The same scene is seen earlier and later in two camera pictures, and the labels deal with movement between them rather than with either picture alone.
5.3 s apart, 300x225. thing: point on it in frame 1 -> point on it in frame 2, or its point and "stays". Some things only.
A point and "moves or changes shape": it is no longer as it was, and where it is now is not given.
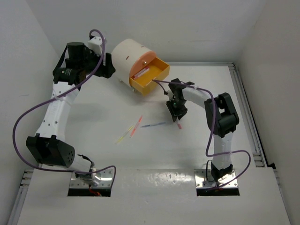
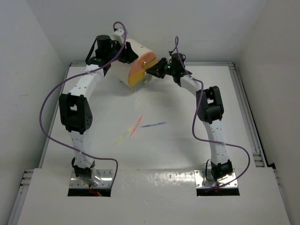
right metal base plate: (204, 179) stays
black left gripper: (105, 71) -> (128, 56)
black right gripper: (176, 112) -> (158, 68)
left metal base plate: (106, 180) stays
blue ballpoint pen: (146, 125) stays
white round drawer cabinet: (137, 66) moves or changes shape
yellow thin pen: (129, 130) stays
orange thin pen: (136, 126) stays
